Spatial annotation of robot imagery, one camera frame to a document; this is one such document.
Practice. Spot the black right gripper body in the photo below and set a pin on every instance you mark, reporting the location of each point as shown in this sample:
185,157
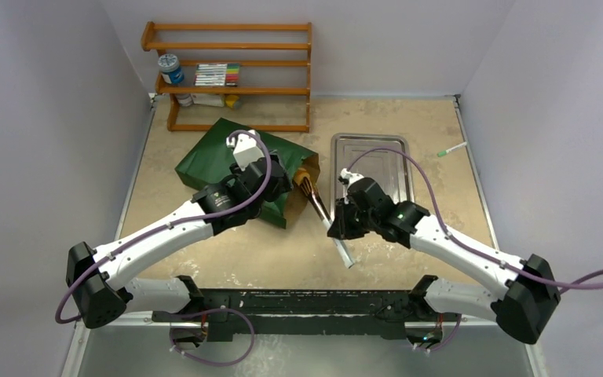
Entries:
346,219

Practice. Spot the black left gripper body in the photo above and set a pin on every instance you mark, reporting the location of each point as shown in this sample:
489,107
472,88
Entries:
283,187

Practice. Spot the green brown paper bag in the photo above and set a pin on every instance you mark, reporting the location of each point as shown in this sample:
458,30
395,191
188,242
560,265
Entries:
209,160

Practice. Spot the silver metal tongs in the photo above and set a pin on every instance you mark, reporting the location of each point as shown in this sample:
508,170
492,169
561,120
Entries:
317,203

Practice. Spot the orange fake bread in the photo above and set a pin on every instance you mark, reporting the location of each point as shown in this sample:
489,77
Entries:
302,180

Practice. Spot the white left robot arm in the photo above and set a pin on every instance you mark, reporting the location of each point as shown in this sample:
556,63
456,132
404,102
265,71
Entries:
104,282

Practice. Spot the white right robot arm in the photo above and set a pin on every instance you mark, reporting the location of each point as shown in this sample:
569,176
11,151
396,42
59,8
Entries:
518,294

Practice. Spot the silver metal tray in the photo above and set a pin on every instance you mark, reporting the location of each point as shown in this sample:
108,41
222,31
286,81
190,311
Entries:
375,156

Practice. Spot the yellow small bottle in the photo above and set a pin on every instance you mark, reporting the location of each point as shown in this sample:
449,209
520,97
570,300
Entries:
232,101

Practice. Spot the white small box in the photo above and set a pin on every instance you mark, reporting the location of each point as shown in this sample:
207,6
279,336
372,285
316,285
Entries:
208,99

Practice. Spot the green white marker pen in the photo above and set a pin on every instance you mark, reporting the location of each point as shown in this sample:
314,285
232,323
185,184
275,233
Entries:
452,149

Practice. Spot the small grey jar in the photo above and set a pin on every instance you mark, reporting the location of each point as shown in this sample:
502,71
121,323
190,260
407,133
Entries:
184,99

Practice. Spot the pack of coloured markers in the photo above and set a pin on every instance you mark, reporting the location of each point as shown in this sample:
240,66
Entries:
217,74

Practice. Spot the blue white jar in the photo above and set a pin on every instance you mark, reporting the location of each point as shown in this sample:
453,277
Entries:
170,68

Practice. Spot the orange wooden shelf rack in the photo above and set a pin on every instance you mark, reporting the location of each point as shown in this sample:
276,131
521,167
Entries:
150,41

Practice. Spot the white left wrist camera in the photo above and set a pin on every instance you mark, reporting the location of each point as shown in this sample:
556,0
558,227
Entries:
245,149

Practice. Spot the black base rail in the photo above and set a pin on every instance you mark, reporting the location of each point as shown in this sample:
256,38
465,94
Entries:
388,314

